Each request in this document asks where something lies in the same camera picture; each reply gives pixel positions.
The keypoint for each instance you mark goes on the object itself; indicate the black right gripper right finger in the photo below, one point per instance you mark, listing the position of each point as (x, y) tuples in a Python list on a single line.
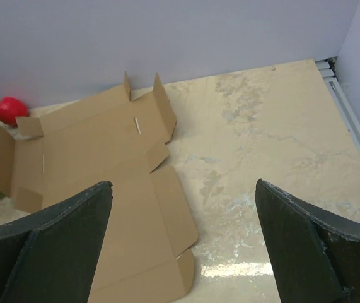
[(314, 253)]

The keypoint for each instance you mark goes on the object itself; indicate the brown cardboard box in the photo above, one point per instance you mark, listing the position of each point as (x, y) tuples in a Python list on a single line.
[(146, 254)]

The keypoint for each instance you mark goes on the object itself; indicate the aluminium frame rail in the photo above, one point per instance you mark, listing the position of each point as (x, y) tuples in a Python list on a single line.
[(328, 73)]

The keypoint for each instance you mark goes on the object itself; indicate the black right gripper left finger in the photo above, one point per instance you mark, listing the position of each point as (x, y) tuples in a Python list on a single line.
[(51, 255)]

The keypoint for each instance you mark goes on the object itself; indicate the red ball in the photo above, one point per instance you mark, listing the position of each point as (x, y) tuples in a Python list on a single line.
[(10, 109)]

